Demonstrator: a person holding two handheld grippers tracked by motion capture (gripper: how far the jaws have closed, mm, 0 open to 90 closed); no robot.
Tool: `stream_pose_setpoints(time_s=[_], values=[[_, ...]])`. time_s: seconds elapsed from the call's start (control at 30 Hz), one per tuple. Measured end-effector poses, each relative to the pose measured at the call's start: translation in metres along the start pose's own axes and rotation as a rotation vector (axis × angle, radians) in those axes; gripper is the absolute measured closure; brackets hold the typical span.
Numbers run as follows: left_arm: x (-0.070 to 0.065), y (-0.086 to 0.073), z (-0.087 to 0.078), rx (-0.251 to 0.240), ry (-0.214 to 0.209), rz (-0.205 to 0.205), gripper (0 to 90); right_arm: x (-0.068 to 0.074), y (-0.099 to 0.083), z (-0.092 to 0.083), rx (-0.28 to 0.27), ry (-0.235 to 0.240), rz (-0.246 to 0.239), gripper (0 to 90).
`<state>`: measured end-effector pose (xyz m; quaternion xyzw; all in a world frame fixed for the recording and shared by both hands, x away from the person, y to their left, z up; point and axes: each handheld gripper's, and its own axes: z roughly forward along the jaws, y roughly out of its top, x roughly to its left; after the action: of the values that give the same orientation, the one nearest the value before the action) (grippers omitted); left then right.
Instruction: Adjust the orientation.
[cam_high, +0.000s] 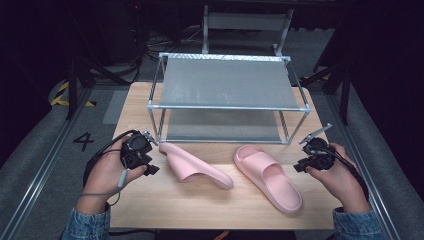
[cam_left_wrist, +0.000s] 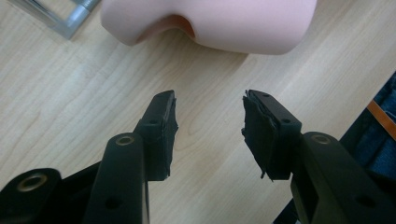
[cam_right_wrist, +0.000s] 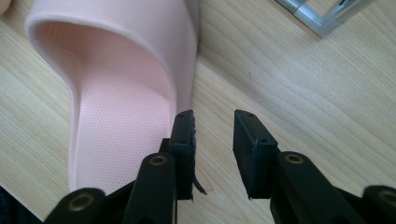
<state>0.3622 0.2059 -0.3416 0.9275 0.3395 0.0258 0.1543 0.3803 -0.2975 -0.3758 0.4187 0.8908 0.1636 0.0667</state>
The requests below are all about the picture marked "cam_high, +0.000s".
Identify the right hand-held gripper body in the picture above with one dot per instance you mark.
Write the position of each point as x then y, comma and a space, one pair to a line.
320, 155

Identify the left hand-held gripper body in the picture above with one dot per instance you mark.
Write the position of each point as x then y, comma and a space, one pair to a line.
136, 148

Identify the pink slipper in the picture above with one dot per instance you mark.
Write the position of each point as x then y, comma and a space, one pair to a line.
193, 166
270, 176

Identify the grey metal shoe rack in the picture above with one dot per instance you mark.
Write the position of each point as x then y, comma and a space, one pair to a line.
226, 83

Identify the person's right hand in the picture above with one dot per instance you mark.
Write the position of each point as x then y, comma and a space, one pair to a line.
343, 180

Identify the person's left hand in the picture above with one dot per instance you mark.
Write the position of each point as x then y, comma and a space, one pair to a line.
103, 173

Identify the black tripod stand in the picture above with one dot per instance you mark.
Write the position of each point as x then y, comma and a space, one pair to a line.
345, 93
72, 90

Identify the yellow floor tape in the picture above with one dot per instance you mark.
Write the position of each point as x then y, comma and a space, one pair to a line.
60, 96

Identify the grey metal stand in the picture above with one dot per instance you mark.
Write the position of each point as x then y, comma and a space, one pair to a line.
246, 21

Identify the aluminium floor rail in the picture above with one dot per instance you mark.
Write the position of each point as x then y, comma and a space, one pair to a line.
43, 166
363, 170

